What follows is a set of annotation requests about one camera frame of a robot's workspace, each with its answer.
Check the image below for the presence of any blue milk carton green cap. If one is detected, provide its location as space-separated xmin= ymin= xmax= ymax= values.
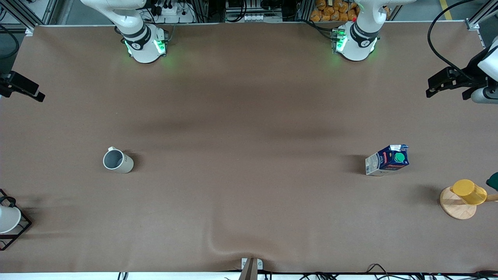
xmin=365 ymin=144 xmax=410 ymax=177

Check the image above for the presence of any white mug grey inside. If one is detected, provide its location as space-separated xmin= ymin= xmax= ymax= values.
xmin=103 ymin=146 xmax=134 ymax=174

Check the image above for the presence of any yellow plastic cup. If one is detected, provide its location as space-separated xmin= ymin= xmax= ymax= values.
xmin=451 ymin=179 xmax=487 ymax=205

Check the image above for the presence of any aluminium frame profile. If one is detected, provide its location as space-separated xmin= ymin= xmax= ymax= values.
xmin=465 ymin=0 xmax=498 ymax=32
xmin=0 ymin=0 xmax=60 ymax=36

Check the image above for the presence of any long white power strip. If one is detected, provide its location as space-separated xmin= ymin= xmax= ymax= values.
xmin=226 ymin=13 xmax=283 ymax=23

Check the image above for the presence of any brown table cover sheet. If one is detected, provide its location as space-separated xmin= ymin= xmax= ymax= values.
xmin=0 ymin=21 xmax=498 ymax=273

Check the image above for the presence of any round wooden cup stand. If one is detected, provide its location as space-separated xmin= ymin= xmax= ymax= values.
xmin=440 ymin=186 xmax=498 ymax=220

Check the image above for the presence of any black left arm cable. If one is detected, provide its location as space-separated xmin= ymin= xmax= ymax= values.
xmin=427 ymin=0 xmax=477 ymax=74

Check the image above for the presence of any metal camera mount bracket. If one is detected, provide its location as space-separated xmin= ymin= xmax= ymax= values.
xmin=241 ymin=257 xmax=263 ymax=280

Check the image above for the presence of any white power strip with plugs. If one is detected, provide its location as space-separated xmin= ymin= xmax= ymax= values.
xmin=150 ymin=0 xmax=196 ymax=24

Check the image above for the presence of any orange bread pile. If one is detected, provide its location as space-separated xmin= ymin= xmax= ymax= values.
xmin=310 ymin=0 xmax=359 ymax=22

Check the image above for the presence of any black wire rack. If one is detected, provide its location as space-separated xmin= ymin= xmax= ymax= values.
xmin=0 ymin=189 xmax=33 ymax=251

